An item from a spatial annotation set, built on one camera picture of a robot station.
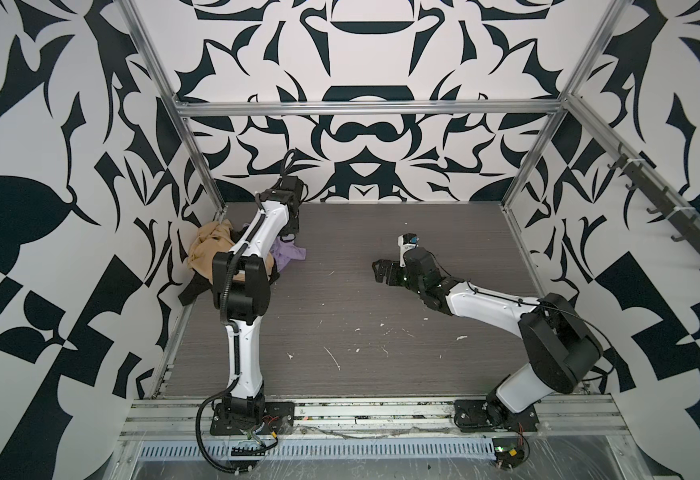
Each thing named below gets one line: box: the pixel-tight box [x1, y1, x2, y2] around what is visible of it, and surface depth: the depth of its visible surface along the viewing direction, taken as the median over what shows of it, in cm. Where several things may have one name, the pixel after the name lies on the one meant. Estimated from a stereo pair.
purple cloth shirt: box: [270, 236, 307, 271], surface depth 103 cm
